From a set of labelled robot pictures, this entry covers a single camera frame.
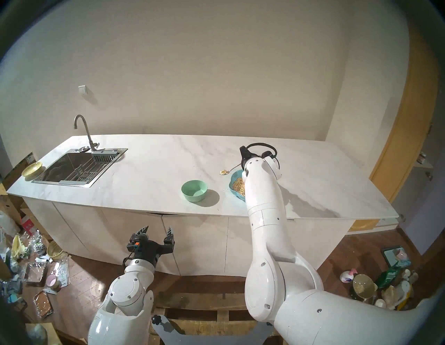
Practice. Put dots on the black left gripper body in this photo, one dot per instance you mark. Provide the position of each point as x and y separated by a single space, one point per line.
153 250

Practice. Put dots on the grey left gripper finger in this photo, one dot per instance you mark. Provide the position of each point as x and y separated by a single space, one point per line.
169 237
143 231

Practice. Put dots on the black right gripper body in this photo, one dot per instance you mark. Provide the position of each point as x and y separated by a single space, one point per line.
245 154

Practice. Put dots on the metal spoon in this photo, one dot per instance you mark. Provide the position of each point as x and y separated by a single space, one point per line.
234 167

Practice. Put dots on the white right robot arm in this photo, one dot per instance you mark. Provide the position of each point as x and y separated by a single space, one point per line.
267 215

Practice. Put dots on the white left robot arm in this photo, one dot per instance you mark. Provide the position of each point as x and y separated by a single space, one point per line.
127 292

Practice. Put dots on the large cereal heap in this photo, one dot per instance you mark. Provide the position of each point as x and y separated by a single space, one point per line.
239 186

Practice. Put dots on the blue scalloped bowl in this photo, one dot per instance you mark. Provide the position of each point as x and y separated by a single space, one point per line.
233 194

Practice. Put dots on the mint green bowl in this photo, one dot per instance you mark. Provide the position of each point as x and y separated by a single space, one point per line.
194 193

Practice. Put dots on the beige pot with cereal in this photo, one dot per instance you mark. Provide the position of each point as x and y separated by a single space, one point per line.
363 287

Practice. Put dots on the white counter cabinet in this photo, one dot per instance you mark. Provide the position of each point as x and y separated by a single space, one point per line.
201 243

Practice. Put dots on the black plate knob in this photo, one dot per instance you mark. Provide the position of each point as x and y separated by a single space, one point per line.
156 319

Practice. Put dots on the wooden pallet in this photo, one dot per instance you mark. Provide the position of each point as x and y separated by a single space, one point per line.
208 301

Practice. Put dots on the wicker basket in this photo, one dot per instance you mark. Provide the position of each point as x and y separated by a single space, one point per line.
55 250

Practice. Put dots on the stainless steel sink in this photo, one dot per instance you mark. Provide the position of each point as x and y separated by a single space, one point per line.
66 167

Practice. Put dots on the round sink knob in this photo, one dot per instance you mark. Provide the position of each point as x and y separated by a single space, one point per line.
84 149

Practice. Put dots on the pink cup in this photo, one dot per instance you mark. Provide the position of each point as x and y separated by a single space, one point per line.
52 281

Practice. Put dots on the steel gooseneck faucet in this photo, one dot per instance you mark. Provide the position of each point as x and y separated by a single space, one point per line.
87 132

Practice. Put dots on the clear plastic tray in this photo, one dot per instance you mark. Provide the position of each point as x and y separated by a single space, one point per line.
34 273

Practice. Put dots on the plastic tray with food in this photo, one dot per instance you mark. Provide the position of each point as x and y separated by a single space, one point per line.
42 304

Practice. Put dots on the yellow bag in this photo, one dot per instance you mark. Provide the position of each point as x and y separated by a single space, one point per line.
17 247

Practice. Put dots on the yellow dish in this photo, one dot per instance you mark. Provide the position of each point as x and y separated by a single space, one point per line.
32 169

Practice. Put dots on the white bottle pink cap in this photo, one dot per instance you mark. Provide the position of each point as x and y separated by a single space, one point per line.
347 277

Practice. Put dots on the orange wooden door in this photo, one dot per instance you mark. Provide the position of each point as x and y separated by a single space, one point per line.
406 139

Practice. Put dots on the small jar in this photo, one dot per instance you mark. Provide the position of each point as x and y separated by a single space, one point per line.
421 158

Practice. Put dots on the teal framed tablet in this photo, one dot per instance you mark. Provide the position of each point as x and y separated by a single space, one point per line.
394 255

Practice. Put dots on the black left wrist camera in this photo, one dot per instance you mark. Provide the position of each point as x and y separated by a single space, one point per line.
137 241

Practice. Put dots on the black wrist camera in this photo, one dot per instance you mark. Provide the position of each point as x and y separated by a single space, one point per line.
137 241
267 154

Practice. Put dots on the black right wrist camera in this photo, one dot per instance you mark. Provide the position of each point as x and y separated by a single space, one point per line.
267 154

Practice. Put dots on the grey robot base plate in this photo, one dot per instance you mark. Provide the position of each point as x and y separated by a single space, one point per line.
208 339

